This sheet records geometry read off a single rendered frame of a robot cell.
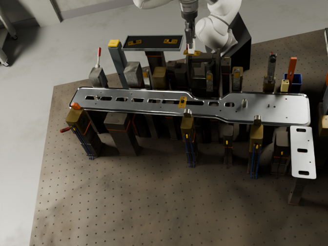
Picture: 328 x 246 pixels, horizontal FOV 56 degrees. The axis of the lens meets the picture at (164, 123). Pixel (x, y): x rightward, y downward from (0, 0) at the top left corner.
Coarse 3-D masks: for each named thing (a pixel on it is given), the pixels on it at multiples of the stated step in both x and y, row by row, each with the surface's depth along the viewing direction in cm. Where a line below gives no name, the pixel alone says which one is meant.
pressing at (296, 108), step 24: (120, 96) 189; (144, 96) 185; (168, 96) 182; (192, 96) 178; (240, 96) 173; (264, 96) 170; (288, 96) 167; (240, 120) 163; (264, 120) 160; (288, 120) 157
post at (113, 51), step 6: (120, 42) 199; (108, 48) 198; (114, 48) 196; (120, 48) 200; (114, 54) 200; (120, 54) 200; (114, 60) 205; (120, 60) 203; (126, 60) 211; (120, 66) 208; (120, 72) 212; (120, 78) 217; (126, 84) 221
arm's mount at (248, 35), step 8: (240, 16) 223; (232, 24) 227; (240, 24) 220; (232, 32) 224; (240, 32) 217; (248, 32) 210; (240, 40) 214; (248, 40) 207; (208, 48) 240; (232, 48) 218; (240, 48) 212; (248, 48) 213; (224, 56) 222; (232, 56) 216; (240, 56) 217; (248, 56) 218; (232, 64) 222; (240, 64) 223; (248, 64) 224
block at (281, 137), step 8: (280, 136) 155; (288, 136) 154; (280, 144) 152; (288, 144) 151; (280, 152) 155; (288, 152) 155; (272, 160) 168; (280, 160) 160; (272, 168) 170; (280, 168) 168
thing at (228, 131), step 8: (224, 128) 162; (232, 128) 161; (224, 136) 160; (232, 136) 160; (224, 144) 166; (232, 144) 167; (224, 152) 181; (232, 152) 179; (224, 160) 179; (232, 160) 181
